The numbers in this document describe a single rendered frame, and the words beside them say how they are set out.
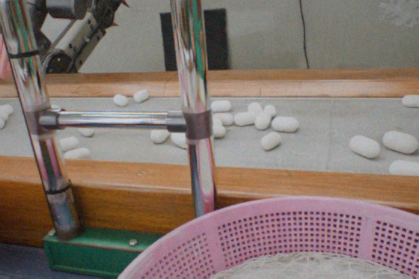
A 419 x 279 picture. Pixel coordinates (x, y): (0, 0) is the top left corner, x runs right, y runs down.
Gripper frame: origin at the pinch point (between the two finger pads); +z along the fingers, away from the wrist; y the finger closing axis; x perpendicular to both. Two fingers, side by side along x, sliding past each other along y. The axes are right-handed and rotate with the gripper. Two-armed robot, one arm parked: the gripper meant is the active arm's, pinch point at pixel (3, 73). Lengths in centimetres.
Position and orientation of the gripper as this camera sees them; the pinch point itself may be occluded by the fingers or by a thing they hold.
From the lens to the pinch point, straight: 79.1
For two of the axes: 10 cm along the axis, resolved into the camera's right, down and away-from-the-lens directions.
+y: 9.7, 0.2, -2.6
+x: 2.2, 4.6, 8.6
